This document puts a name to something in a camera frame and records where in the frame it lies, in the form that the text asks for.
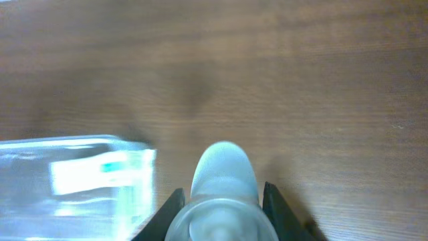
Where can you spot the clear plastic container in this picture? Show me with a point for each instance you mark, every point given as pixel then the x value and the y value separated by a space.
pixel 30 210

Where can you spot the white translucent spray bottle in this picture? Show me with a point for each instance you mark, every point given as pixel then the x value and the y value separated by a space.
pixel 224 201

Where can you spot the white Panadol medicine box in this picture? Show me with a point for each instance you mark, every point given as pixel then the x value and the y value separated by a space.
pixel 111 169

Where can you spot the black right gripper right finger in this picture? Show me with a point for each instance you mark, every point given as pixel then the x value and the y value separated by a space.
pixel 281 216

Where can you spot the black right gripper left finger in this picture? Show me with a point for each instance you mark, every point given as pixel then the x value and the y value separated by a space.
pixel 156 229

